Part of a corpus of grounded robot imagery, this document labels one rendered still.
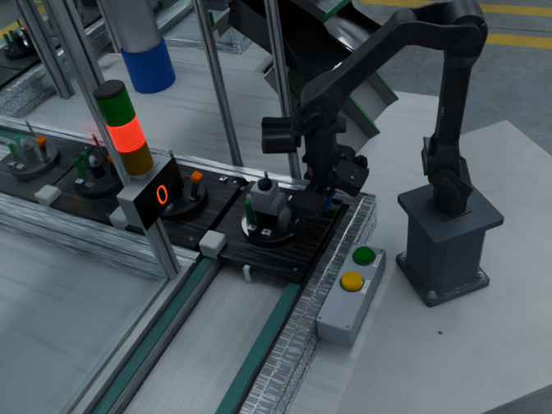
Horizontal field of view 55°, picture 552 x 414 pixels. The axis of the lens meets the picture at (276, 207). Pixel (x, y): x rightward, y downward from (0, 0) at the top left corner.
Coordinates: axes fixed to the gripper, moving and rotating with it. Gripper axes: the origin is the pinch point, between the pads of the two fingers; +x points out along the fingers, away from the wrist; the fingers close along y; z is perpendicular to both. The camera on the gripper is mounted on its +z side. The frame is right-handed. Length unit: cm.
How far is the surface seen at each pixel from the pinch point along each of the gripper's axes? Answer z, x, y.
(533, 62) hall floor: 21, 109, 257
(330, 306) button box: 6.9, 12.8, -15.2
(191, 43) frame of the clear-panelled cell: -94, 22, 84
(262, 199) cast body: -13.1, 2.4, -2.4
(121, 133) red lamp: -23.8, -25.4, -21.4
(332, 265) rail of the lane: 3.3, 12.9, -5.7
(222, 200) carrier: -28.4, 12.4, 2.9
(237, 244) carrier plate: -17.7, 12.2, -8.1
